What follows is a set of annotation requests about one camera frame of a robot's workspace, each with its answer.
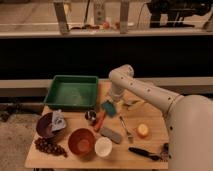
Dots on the small metal cup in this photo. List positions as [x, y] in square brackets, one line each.
[90, 116]

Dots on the purple bowl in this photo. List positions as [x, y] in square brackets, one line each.
[44, 126]

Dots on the green plastic tray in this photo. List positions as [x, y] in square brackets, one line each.
[72, 92]

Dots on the grey folded cloth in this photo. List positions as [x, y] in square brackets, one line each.
[58, 121]

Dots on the yellow red apple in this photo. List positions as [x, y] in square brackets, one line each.
[142, 130]

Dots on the small dark brush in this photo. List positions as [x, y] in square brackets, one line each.
[165, 151]

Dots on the orange plastic bowl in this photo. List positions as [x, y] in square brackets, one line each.
[81, 142]

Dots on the black handled tool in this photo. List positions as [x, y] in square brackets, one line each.
[144, 153]

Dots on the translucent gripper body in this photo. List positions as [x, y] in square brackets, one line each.
[115, 98]

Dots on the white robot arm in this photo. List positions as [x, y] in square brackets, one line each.
[190, 119]

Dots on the grey rectangular block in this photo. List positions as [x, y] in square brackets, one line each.
[112, 135]

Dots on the orange carrot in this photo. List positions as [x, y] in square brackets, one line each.
[99, 121]

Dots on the bunch of dark grapes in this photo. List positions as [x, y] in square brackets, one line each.
[47, 146]

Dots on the white cup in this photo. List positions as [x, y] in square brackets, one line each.
[103, 147]

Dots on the metal fork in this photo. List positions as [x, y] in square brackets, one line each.
[128, 134]

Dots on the green yellow sponge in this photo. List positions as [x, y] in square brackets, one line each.
[109, 108]

